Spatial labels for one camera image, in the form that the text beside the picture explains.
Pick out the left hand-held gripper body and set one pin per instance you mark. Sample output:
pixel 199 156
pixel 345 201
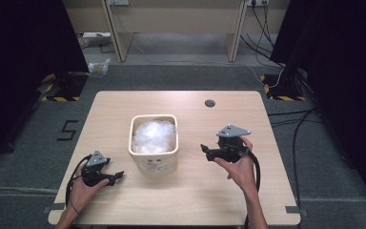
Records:
pixel 97 158

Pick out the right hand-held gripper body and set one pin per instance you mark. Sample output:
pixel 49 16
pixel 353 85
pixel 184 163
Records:
pixel 232 131

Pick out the cream square trash bin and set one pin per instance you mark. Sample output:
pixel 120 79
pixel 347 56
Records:
pixel 154 162

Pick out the person's left hand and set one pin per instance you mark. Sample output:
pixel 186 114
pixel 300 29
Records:
pixel 83 192

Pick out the person's right hand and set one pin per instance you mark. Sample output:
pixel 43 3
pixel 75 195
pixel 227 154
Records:
pixel 241 173

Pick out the grey tape strip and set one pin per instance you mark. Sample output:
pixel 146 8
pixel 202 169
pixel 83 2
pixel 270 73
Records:
pixel 294 209
pixel 54 207

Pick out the black stand base striped tape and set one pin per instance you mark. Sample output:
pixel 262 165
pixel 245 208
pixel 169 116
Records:
pixel 282 89
pixel 71 86

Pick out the clear plastic bag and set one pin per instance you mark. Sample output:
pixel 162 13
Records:
pixel 98 67

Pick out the black curtain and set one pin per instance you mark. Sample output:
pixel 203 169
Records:
pixel 19 63
pixel 346 79

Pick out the white power strip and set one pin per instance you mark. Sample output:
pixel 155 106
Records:
pixel 96 34

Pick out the beige wooden desk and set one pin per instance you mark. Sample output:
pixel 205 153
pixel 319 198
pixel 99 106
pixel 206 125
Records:
pixel 174 19

